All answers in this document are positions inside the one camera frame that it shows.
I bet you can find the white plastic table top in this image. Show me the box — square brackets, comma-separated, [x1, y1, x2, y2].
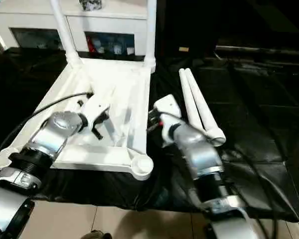
[0, 57, 155, 181]

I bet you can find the white plastic table leg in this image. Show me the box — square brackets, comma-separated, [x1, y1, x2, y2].
[49, 0, 83, 70]
[184, 68, 227, 146]
[178, 68, 213, 140]
[143, 0, 158, 73]

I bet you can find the red bottle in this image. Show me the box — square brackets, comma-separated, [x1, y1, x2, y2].
[88, 37, 97, 53]

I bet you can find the white sideboard cabinet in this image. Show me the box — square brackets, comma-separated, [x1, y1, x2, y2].
[0, 0, 158, 58]

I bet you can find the black plastic mat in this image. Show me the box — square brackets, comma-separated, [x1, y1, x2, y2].
[0, 46, 299, 223]

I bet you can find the grey crumpled object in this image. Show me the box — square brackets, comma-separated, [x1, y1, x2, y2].
[79, 0, 103, 11]

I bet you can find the black low shelf board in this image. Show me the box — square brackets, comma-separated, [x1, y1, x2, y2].
[215, 44, 299, 57]

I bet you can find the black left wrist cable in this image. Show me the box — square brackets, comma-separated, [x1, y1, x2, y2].
[0, 92, 94, 166]

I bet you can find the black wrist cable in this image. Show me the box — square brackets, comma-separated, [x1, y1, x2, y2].
[0, 92, 94, 166]
[159, 112, 277, 236]

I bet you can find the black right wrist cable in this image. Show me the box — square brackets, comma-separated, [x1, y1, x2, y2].
[159, 112, 277, 236]

